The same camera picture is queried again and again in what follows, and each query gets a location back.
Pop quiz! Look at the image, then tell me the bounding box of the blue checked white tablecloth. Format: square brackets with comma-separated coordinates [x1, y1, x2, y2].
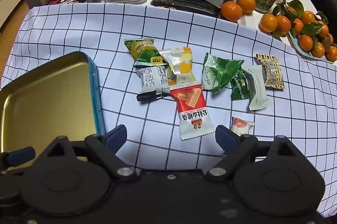
[0, 2, 337, 216]

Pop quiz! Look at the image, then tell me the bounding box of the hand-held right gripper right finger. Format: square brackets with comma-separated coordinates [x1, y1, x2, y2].
[206, 125, 306, 180]

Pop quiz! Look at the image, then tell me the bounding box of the teal tin box gold inside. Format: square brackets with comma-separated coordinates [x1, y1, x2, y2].
[0, 51, 106, 169]

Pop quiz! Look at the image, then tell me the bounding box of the pile of leafy mandarins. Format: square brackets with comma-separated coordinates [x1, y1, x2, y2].
[259, 0, 337, 63]

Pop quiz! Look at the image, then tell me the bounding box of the green yellow snack packet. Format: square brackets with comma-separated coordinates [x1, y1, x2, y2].
[124, 38, 169, 68]

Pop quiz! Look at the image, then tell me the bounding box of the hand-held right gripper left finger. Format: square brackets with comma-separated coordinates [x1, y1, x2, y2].
[39, 124, 137, 182]

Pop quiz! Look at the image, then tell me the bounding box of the dark green candy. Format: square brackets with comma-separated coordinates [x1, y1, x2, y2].
[230, 68, 250, 101]

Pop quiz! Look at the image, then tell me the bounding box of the brown patterned snack packet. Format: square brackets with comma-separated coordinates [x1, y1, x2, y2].
[256, 53, 286, 90]

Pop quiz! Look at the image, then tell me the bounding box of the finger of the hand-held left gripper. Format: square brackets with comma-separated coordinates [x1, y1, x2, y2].
[0, 146, 36, 169]

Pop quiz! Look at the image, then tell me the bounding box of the yellow silver snack packet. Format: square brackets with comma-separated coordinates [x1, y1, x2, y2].
[159, 47, 197, 86]

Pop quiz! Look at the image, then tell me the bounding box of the pale green plate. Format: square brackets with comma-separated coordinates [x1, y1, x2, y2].
[288, 29, 337, 65]

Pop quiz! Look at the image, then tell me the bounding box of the flat black packet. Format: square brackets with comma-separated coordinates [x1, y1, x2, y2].
[151, 0, 222, 18]

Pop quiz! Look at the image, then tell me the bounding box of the grey snack packet black end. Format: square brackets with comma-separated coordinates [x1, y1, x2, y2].
[133, 62, 171, 103]

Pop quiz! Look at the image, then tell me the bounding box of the mandarin orange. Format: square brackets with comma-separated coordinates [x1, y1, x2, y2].
[236, 0, 256, 13]
[221, 0, 243, 22]

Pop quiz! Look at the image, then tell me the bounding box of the red white snack packet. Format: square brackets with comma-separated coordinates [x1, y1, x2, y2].
[170, 81, 214, 140]

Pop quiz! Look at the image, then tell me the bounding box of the white low cabinet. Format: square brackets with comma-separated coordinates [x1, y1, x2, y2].
[0, 0, 36, 27]

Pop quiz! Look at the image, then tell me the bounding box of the white pink snack packet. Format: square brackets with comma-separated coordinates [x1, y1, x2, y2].
[231, 117, 255, 136]

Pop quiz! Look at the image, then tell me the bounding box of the pale green snack packet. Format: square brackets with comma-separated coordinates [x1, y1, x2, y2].
[242, 65, 271, 111]

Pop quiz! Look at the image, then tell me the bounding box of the green white leaf snack packet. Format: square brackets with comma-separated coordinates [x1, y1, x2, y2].
[201, 53, 245, 94]

